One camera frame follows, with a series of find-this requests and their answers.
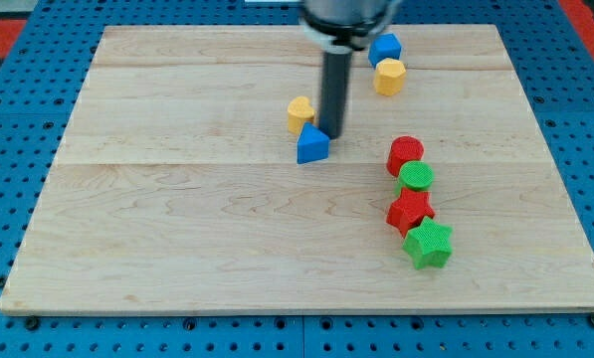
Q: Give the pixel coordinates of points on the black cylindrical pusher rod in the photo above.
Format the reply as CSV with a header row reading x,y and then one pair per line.
x,y
334,80

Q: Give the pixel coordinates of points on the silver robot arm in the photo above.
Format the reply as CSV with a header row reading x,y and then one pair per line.
x,y
341,28

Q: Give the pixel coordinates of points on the yellow hexagon block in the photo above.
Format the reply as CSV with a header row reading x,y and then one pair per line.
x,y
389,77

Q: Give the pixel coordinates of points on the yellow heart block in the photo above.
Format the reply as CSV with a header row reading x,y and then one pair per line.
x,y
299,112

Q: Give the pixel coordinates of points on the blue cube block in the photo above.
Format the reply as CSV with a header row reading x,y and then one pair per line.
x,y
386,46

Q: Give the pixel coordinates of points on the blue triangle block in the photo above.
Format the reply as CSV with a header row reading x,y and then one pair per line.
x,y
312,144

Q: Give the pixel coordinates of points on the red cylinder block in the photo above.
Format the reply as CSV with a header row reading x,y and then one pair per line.
x,y
402,150

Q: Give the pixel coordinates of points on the green cylinder block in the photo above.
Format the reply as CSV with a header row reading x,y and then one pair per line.
x,y
415,175

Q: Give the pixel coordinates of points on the red star block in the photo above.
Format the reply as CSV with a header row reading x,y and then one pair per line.
x,y
409,209

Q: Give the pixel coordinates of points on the light wooden board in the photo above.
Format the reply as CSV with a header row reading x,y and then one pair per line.
x,y
175,190

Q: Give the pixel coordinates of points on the green star block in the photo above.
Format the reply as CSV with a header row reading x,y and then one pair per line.
x,y
428,245

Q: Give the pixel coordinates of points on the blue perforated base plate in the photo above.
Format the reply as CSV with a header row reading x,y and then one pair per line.
x,y
42,76

